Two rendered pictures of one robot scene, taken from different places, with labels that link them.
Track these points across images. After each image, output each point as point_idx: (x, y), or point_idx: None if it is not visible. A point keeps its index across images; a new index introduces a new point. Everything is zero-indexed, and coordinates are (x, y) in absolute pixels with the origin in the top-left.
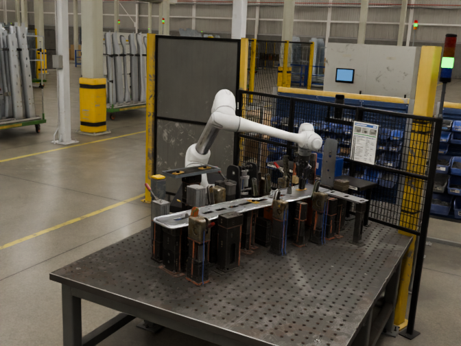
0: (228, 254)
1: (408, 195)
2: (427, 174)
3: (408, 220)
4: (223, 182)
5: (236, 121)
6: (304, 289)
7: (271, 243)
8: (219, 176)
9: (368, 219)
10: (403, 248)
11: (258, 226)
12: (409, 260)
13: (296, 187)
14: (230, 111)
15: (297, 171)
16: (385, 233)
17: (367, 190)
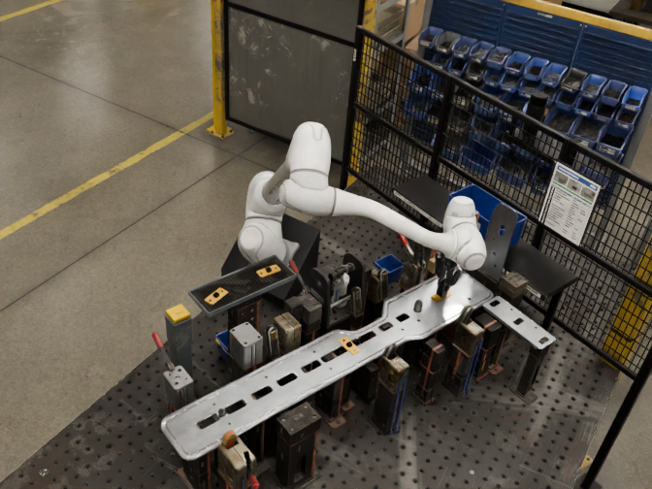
0: (293, 472)
1: (629, 312)
2: None
3: (620, 346)
4: (300, 304)
5: (327, 203)
6: None
7: (374, 411)
8: (305, 227)
9: (551, 322)
10: (601, 410)
11: (357, 371)
12: None
13: (433, 281)
14: (318, 182)
15: (437, 267)
16: (576, 358)
17: None
